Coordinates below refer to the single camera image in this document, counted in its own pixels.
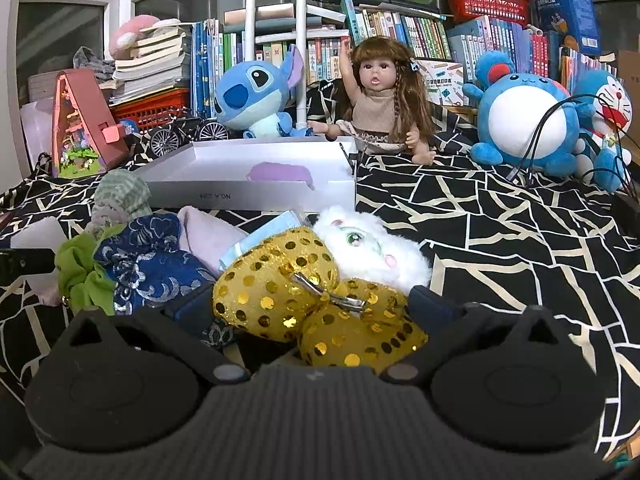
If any row of standing books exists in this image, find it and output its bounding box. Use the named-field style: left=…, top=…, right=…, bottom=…
left=190, top=0, right=621, bottom=111

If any white scrunchie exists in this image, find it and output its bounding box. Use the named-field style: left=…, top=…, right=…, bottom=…
left=312, top=205, right=433, bottom=293

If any round blue mouse plush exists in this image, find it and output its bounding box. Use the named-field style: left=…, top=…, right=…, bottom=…
left=462, top=51, right=596, bottom=177

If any blue patterned fabric scrunchie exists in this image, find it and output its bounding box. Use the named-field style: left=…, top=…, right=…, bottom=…
left=94, top=212, right=218, bottom=316

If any gold sequin bow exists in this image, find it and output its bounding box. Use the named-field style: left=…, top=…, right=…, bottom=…
left=212, top=226, right=430, bottom=373

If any black model bicycle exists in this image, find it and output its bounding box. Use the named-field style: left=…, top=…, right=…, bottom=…
left=149, top=112, right=230, bottom=157

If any purple cloth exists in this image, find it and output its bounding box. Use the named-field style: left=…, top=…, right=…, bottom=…
left=248, top=161, right=317, bottom=191

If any stack of lying books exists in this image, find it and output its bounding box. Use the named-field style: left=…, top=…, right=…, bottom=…
left=111, top=25, right=193, bottom=106

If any white printed box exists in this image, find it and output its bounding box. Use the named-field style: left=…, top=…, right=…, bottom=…
left=415, top=59, right=466, bottom=107

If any green scrunchie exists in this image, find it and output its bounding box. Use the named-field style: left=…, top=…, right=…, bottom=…
left=54, top=224, right=126, bottom=311

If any grey cloth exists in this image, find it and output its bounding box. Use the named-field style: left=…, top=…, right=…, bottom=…
left=72, top=46, right=116, bottom=81

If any black cable bundle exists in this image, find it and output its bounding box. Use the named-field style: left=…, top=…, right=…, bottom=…
left=507, top=95, right=633, bottom=186

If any pink plush toy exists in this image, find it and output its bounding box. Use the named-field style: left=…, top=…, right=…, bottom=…
left=109, top=14, right=161, bottom=61

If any black hair clip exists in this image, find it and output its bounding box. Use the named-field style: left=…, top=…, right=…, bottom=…
left=338, top=142, right=357, bottom=177

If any brown cardboard box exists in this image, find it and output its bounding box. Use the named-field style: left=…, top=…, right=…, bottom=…
left=617, top=50, right=640, bottom=111

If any white cardboard box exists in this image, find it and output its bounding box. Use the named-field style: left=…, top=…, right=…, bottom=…
left=131, top=135, right=358, bottom=212

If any white pole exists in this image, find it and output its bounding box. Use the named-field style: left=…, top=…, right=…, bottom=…
left=243, top=0, right=261, bottom=61
left=295, top=0, right=310, bottom=128

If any white tissue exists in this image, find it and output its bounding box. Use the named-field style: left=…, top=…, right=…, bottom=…
left=10, top=217, right=68, bottom=306

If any red plastic basket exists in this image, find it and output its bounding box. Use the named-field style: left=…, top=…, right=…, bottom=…
left=445, top=0, right=532, bottom=27

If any red plastic crate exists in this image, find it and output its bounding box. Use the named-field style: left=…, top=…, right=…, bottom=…
left=109, top=87, right=192, bottom=131

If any light blue face mask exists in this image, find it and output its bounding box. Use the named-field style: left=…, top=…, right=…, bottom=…
left=219, top=210, right=307, bottom=270

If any blue robot cat plush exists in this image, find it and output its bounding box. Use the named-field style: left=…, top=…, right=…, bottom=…
left=570, top=69, right=636, bottom=193

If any blue alien plush toy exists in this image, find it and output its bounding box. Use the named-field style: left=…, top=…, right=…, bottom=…
left=214, top=44, right=321, bottom=140

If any pale pink cloth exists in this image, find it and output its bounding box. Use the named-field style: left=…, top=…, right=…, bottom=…
left=177, top=206, right=248, bottom=277

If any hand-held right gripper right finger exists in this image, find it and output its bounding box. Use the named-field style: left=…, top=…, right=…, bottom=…
left=379, top=285, right=560, bottom=386

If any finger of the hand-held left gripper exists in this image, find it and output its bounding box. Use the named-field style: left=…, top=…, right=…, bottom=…
left=0, top=249, right=56, bottom=287

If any blue printed cardboard box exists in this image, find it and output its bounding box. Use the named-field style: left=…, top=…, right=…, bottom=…
left=531, top=0, right=603, bottom=57

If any pink triangular miniature house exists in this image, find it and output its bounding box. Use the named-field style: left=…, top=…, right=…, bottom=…
left=50, top=69, right=131, bottom=179

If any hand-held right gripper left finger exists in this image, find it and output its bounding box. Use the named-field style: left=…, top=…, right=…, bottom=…
left=70, top=285, right=252, bottom=385

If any black and white patterned blanket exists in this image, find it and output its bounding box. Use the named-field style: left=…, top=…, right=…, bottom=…
left=0, top=80, right=640, bottom=461

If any green gingham cloth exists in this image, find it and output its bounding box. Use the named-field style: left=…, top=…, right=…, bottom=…
left=92, top=169, right=152, bottom=226

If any long-haired baby doll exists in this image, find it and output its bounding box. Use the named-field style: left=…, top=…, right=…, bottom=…
left=307, top=35, right=441, bottom=166

